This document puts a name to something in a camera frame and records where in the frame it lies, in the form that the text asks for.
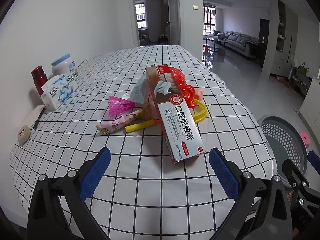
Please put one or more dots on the grey sofa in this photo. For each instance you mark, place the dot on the grey sofa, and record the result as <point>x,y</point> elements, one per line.
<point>237,41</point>

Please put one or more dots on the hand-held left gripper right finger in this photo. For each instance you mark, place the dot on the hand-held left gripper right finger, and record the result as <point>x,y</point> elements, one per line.
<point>223,172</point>

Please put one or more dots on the red and white toothpaste box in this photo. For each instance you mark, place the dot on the red and white toothpaste box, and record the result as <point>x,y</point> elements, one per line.
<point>175,120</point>

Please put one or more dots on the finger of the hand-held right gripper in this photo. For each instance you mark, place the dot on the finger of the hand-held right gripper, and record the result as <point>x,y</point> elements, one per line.
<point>295,177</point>
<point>314,161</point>

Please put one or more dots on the white jar with blue lid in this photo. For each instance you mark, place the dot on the white jar with blue lid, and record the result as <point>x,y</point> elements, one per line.
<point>63,66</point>

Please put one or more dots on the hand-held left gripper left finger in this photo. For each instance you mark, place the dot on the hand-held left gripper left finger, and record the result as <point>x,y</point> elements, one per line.
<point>96,172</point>

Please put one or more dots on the cardboard box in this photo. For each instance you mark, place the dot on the cardboard box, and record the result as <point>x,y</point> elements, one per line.
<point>222,51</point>

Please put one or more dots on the pink plastic stool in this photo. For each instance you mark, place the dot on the pink plastic stool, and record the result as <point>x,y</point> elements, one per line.
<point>304,137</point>

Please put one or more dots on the yellow tube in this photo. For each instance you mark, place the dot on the yellow tube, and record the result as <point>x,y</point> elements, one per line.
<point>137,127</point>

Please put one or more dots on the beige round holder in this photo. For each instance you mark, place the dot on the beige round holder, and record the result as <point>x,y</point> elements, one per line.
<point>23,134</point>

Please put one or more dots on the white and blue tissue pack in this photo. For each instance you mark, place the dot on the white and blue tissue pack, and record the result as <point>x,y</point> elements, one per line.
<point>57,90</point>

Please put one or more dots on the peach pink plastic bag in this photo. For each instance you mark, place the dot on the peach pink plastic bag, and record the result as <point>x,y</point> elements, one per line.
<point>199,93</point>

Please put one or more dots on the pink snack wrapper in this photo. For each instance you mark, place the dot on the pink snack wrapper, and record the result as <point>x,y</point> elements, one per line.
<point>112,126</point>

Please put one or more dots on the shoe rack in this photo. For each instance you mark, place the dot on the shoe rack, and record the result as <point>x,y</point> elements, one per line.
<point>298,81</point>

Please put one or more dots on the white floor cabinet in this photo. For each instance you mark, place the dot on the white floor cabinet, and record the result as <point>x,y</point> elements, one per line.
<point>311,102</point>

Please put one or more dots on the red bottle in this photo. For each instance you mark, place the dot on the red bottle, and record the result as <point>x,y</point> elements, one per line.
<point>38,78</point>

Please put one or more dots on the white sheathed knife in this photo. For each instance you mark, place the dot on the white sheathed knife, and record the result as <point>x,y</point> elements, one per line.
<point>33,116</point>

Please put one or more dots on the red plastic bag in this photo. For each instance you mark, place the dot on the red plastic bag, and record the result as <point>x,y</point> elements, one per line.
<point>186,90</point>

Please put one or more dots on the white black-checked tablecloth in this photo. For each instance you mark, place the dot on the white black-checked tablecloth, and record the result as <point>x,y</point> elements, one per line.
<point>125,167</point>

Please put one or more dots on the green bag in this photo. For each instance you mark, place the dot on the green bag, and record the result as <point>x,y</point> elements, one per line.
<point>303,69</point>

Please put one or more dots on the grey perforated basket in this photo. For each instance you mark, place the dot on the grey perforated basket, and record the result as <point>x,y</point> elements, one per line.
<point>282,135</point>

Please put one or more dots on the red plastic stool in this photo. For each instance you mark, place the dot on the red plastic stool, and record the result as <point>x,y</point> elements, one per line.
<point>206,48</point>

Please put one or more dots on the light blue printed pouch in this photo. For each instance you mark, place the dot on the light blue printed pouch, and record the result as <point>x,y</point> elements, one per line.
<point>140,90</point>

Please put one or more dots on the dark coffee table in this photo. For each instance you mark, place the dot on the dark coffee table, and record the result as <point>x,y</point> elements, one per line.
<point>215,41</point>

